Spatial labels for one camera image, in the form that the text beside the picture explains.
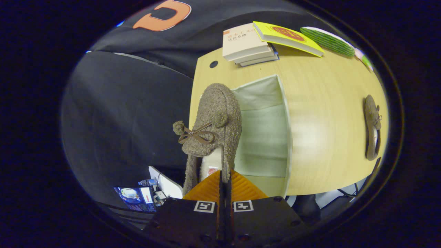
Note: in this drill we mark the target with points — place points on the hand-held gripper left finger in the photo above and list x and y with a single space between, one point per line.
186 220

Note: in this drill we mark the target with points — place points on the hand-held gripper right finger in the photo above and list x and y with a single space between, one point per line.
265 218

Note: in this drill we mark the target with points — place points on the cream fabric storage box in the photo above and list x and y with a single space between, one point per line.
265 137

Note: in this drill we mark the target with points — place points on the brown fuzzy shoe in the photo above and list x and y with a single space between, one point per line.
371 117
213 110

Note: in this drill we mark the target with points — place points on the white panel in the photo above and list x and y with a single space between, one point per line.
167 184

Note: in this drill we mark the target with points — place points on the plastic water bottle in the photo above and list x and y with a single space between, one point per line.
148 182

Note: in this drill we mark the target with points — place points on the blue printed poster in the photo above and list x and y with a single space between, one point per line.
132 198

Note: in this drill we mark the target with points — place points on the grey blue book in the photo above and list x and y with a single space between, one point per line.
265 61

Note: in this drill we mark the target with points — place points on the black table grommet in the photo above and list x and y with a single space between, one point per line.
213 64

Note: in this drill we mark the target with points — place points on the white book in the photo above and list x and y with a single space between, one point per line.
258 57

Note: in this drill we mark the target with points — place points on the beige book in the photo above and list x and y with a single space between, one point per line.
243 41

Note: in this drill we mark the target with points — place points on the yellow book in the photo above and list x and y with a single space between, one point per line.
286 36

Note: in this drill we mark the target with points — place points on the pink green plush toy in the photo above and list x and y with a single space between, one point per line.
365 60

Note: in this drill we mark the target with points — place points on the watermelon slice plush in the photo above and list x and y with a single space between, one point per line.
329 42

